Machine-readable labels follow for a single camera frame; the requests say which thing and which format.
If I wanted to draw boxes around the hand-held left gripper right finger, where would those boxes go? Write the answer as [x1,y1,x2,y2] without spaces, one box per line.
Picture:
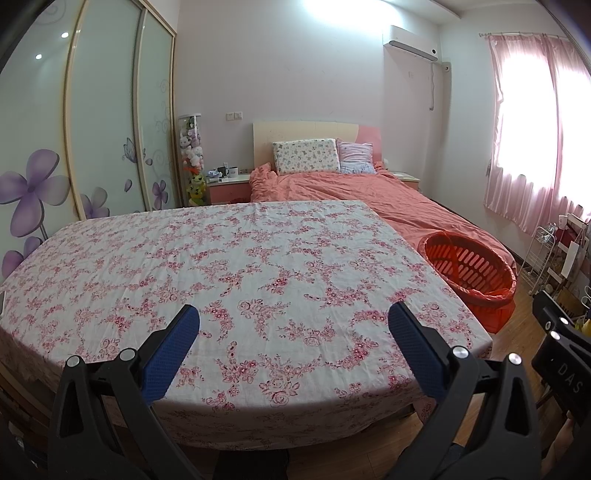
[383,301,541,480]

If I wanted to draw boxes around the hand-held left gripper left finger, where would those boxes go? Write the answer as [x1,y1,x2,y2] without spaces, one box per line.
[48,304,204,480]

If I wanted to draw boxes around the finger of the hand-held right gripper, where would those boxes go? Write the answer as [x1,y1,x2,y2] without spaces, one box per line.
[531,291,591,354]

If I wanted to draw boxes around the red plastic laundry basket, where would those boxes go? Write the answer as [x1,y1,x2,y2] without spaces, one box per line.
[418,231,518,334]

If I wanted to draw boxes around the floral pink tablecloth table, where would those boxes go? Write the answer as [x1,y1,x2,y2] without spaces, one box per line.
[0,200,494,452]

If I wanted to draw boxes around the yellow green plush toy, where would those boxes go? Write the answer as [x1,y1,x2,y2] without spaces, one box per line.
[187,171,208,206]

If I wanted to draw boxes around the bed with pink duvet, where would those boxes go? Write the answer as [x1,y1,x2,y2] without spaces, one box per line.
[249,162,518,278]

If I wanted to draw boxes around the pink white nightstand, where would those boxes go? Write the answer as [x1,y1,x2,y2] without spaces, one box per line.
[207,178,254,205]

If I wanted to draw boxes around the beige nightstand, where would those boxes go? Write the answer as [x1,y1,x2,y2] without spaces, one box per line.
[392,171,421,193]

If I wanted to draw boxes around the pink curtain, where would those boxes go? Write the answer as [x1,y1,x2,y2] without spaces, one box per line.
[480,33,591,234]

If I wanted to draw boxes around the striped pink pillow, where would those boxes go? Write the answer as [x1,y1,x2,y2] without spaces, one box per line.
[337,141,376,174]

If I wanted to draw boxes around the clear plush toy tube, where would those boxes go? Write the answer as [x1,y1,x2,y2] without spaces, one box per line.
[178,114,206,206]

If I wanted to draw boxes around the floral pillow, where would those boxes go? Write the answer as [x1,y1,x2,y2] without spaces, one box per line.
[272,138,341,175]

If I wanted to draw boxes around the floral sliding-door wardrobe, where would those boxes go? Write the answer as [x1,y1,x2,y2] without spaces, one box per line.
[0,0,182,280]

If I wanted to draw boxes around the beige pink headboard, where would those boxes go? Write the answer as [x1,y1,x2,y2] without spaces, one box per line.
[253,121,384,174]

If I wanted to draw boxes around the white air conditioner pipe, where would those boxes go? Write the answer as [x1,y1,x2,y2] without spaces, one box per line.
[429,60,452,112]

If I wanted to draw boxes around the white air conditioner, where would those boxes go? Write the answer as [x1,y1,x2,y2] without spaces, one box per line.
[382,25,439,61]

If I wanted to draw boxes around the white wire rack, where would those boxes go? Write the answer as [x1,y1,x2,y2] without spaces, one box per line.
[524,224,562,297]

